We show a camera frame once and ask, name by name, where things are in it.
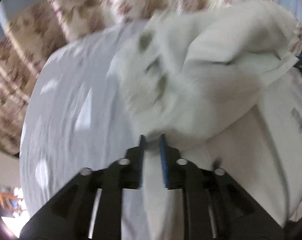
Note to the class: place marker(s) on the beige hooded jacket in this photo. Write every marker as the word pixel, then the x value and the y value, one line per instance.
pixel 203 55

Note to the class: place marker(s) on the bed with grey printed sheet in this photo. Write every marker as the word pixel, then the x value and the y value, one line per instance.
pixel 66 117

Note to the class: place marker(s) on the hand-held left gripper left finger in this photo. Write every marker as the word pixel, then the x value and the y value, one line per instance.
pixel 141 160

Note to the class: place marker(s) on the wooden chair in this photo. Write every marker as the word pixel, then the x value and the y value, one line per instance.
pixel 0 197

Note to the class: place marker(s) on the blue curtain with floral border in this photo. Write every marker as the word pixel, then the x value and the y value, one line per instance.
pixel 78 5

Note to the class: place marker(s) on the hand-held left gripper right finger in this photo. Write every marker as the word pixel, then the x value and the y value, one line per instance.
pixel 164 165

